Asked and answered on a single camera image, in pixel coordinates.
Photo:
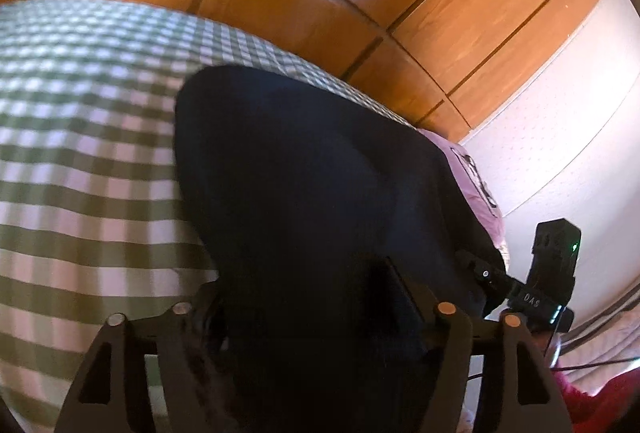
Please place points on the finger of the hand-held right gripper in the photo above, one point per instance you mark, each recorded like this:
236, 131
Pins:
482, 272

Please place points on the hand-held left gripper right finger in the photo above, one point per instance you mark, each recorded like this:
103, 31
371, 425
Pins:
415, 308

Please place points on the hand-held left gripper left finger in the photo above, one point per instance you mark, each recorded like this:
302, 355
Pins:
200, 313

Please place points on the dark navy pants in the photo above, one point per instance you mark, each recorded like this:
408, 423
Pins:
310, 213

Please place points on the person's right forearm red sleeve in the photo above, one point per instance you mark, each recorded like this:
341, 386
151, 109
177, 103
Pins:
600, 408

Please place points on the pale striped blanket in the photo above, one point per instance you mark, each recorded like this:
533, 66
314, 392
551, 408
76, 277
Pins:
607, 338

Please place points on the pink printed garment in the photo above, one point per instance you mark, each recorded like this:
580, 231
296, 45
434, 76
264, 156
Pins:
472, 183

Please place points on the white padded headboard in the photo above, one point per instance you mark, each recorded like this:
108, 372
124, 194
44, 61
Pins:
560, 128

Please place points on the green checkered bed sheet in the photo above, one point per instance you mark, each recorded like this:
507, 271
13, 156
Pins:
85, 138

